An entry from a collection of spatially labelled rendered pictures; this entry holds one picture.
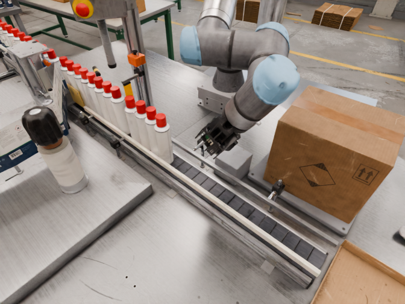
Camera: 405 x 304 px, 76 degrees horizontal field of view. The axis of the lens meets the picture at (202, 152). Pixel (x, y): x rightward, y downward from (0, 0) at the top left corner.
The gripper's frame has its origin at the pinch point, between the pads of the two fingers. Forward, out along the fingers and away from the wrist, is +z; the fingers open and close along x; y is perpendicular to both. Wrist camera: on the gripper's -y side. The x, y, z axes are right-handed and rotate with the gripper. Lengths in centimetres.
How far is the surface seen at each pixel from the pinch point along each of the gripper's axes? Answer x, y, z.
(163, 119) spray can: -16.1, 1.2, 7.5
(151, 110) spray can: -21.5, 0.5, 10.0
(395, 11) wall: 18, -552, 102
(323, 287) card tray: 48.6, 2.6, -1.4
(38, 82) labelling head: -68, 13, 44
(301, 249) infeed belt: 38.3, -0.5, -0.8
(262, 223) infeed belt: 27.5, -0.2, 5.4
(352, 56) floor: 22, -349, 111
